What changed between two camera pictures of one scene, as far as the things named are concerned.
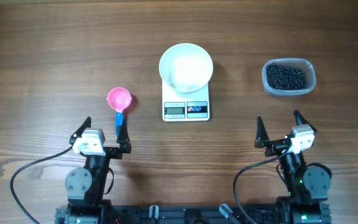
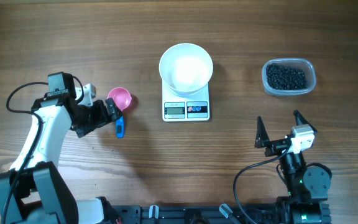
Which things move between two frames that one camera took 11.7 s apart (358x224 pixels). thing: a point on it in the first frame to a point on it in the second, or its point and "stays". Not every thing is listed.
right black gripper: x=275 y=146 stays
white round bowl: x=186 y=68 stays
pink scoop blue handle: x=119 y=99 stays
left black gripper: x=115 y=154 to x=102 y=117
